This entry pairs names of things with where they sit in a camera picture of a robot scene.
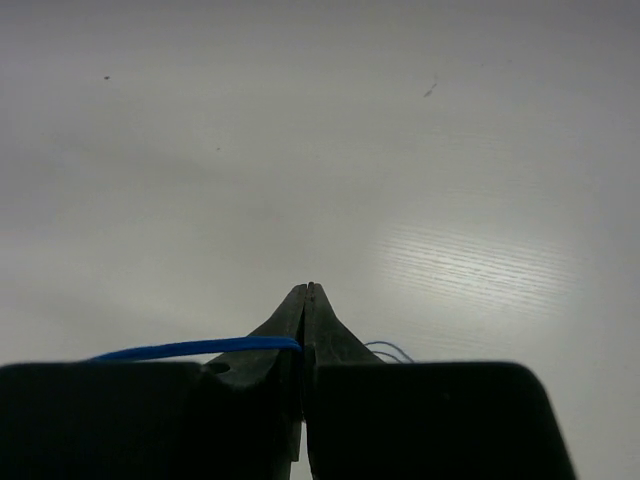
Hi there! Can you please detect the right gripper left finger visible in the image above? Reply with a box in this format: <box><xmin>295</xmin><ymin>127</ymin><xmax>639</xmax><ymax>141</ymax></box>
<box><xmin>0</xmin><ymin>283</ymin><xmax>307</xmax><ymax>480</ymax></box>

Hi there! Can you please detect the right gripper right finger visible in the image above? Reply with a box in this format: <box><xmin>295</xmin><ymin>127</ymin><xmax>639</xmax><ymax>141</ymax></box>
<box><xmin>303</xmin><ymin>284</ymin><xmax>575</xmax><ymax>479</ymax></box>

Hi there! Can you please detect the thin blue headphone cable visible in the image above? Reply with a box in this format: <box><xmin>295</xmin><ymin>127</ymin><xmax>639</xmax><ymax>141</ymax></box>
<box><xmin>87</xmin><ymin>335</ymin><xmax>419</xmax><ymax>365</ymax></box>

